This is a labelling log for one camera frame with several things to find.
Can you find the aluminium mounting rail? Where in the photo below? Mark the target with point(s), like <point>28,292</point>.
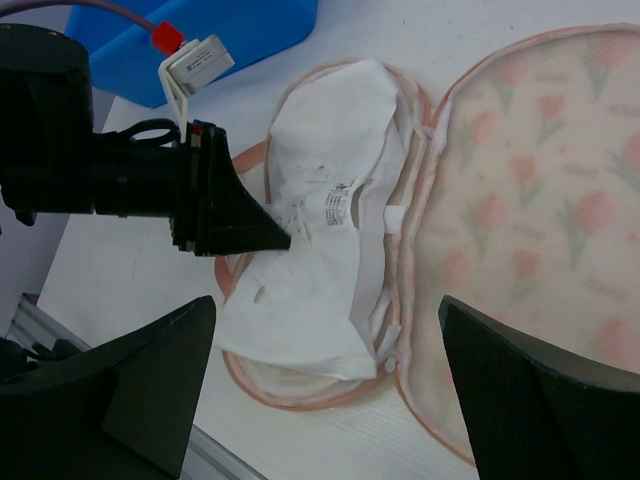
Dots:
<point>125,400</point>

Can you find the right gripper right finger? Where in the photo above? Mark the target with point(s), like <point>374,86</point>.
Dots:
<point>535,411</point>

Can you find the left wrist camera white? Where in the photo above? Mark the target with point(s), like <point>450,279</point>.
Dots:
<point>192,67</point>

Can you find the floral mesh laundry bag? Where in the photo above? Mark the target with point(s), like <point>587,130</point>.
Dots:
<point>524,204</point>

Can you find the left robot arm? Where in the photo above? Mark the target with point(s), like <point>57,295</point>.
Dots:
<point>52,160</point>

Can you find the blue plastic bin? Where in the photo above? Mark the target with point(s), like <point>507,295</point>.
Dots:
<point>221,38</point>

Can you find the white bra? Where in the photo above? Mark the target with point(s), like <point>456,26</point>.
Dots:
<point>337,147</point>

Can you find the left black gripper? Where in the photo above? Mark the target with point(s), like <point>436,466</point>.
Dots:
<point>148,170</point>

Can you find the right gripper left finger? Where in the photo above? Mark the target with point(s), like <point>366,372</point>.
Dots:
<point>115,385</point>

